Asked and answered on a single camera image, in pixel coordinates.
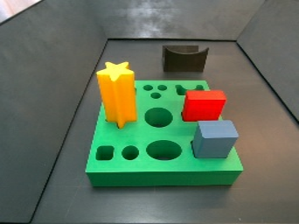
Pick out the black curved cradle fixture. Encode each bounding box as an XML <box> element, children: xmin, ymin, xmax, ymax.
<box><xmin>163</xmin><ymin>45</ymin><xmax>210</xmax><ymax>73</ymax></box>

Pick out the yellow star prism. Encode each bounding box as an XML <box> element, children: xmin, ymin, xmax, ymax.
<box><xmin>97</xmin><ymin>61</ymin><xmax>137</xmax><ymax>129</ymax></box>

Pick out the green foam shape-sorter block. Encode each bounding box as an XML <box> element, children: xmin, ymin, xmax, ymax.
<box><xmin>86</xmin><ymin>80</ymin><xmax>243</xmax><ymax>186</ymax></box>

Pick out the red rectangular block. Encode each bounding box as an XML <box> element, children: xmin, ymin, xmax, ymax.
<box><xmin>182</xmin><ymin>90</ymin><xmax>227</xmax><ymax>122</ymax></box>

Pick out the light blue rectangular block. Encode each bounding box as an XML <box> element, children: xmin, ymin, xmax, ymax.
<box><xmin>191</xmin><ymin>120</ymin><xmax>239</xmax><ymax>158</ymax></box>

